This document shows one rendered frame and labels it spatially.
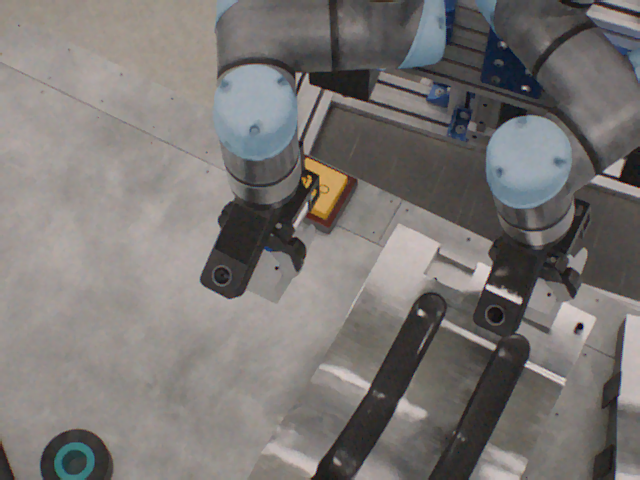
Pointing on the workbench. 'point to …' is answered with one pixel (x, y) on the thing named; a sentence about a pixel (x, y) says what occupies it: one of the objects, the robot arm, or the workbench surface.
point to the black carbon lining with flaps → (345, 467)
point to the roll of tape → (98, 467)
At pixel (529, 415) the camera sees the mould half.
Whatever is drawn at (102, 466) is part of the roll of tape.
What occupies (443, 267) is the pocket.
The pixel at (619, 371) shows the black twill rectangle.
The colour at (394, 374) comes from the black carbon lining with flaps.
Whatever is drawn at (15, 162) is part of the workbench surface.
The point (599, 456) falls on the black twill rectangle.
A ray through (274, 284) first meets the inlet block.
